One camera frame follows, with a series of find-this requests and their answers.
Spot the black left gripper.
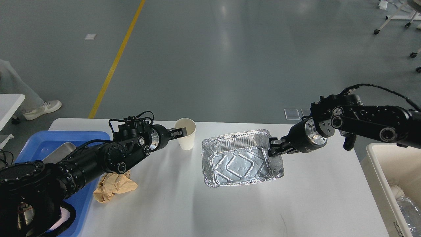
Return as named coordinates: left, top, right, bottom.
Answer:
left=149, top=124, right=188, bottom=152

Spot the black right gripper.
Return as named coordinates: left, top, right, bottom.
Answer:
left=268, top=118, right=327, bottom=157

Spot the white paper cup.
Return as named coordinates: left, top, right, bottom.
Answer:
left=174, top=118, right=196, bottom=150

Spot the aluminium foil tray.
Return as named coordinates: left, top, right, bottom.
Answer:
left=202, top=129, right=285, bottom=188

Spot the brown paper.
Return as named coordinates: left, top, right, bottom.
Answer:
left=93, top=171, right=138, bottom=203

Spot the small steel tray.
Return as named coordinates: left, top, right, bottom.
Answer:
left=42, top=142, right=77, bottom=164

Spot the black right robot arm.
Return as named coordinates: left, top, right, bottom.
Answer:
left=267, top=83, right=421, bottom=157

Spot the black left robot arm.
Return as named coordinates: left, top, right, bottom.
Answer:
left=0, top=112, right=188, bottom=237

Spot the clear floor plate left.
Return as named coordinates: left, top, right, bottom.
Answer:
left=284, top=109, right=301, bottom=120

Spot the clear floor plate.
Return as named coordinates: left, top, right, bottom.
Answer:
left=284, top=109, right=301, bottom=120
left=301, top=109, right=311, bottom=117

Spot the clear floor plate right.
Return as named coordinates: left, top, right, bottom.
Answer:
left=301, top=109, right=311, bottom=117

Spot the beige waste bin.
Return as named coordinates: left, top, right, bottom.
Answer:
left=360, top=144, right=421, bottom=237

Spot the white sneaker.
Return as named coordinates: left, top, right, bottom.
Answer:
left=22, top=100, right=62, bottom=120

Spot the blue plastic tray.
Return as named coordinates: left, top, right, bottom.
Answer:
left=15, top=131, right=110, bottom=237

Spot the clear plastic bottle in bin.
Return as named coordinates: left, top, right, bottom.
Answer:
left=390, top=185, right=421, bottom=237

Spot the white side table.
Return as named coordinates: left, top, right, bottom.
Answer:
left=0, top=93, right=25, bottom=130

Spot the person's leg in grey trousers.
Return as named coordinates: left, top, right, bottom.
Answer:
left=0, top=60, right=44, bottom=112

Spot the white rolling stand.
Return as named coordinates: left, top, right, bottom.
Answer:
left=373, top=0, right=421, bottom=59

